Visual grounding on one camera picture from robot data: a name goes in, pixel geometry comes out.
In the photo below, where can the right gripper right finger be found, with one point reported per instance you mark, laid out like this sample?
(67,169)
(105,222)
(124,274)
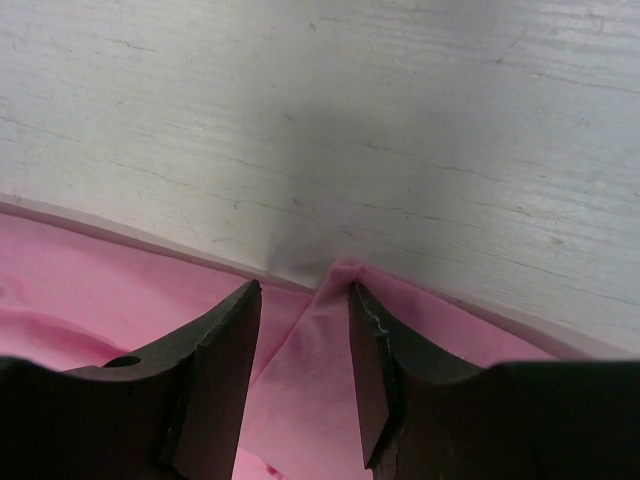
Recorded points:
(425,413)

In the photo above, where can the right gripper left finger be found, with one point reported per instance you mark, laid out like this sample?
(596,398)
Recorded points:
(171,409)

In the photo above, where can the pink t shirt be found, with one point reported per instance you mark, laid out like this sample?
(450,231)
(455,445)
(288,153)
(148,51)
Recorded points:
(68,300)

